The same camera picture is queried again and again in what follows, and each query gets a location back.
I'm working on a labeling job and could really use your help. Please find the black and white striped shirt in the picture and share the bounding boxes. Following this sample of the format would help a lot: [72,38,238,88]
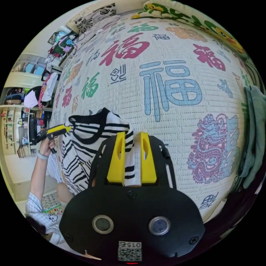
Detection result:
[60,107,142,196]

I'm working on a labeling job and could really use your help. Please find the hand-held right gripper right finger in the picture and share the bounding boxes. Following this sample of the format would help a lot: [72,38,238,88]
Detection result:
[140,132,157,184]

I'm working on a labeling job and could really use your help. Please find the white shelf unit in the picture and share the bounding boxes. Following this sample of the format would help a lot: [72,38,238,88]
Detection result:
[0,53,63,159]

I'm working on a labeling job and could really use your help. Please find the black floral print pillow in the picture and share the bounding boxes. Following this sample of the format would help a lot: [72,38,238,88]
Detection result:
[66,3,117,34]

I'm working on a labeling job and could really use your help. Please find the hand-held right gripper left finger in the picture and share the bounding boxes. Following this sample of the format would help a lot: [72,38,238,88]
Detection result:
[107,131,126,185]

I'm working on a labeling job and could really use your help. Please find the colourful floor mat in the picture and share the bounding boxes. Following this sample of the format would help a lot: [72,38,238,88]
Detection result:
[41,192,65,215]

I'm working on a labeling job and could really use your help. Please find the person's left forearm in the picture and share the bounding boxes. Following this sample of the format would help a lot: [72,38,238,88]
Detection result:
[30,151,50,200]

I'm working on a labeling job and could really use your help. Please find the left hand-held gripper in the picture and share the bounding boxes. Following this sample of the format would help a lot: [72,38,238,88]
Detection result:
[29,117,72,155]

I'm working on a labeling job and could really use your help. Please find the pale floral pillow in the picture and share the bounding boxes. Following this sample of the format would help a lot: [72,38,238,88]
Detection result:
[82,15,126,43]

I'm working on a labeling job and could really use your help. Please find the pile of clothes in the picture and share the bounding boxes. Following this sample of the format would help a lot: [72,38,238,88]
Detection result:
[237,85,266,189]

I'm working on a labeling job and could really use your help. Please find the person's left hand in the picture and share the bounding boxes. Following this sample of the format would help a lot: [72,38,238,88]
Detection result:
[39,138,57,159]

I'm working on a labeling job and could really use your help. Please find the red patterned bag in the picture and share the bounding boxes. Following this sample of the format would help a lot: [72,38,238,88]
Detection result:
[38,73,59,109]

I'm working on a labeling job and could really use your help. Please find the person's body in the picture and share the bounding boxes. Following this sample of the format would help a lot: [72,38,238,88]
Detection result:
[24,153,83,256]

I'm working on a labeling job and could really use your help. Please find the yellow green floral blanket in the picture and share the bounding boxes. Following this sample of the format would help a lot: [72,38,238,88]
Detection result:
[132,0,250,55]

